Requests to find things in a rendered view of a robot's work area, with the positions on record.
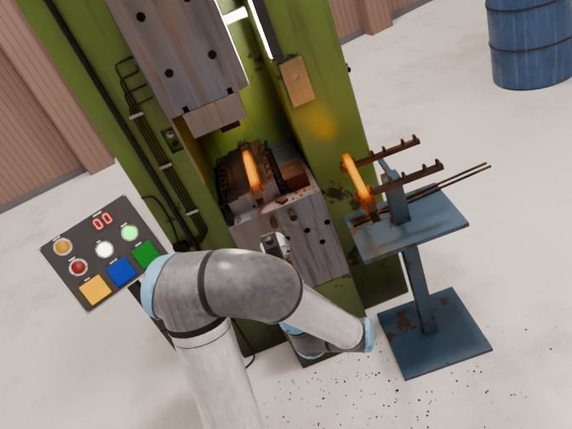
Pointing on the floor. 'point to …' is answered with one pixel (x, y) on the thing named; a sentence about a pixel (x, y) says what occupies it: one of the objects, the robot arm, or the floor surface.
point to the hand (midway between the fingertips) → (270, 236)
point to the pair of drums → (529, 42)
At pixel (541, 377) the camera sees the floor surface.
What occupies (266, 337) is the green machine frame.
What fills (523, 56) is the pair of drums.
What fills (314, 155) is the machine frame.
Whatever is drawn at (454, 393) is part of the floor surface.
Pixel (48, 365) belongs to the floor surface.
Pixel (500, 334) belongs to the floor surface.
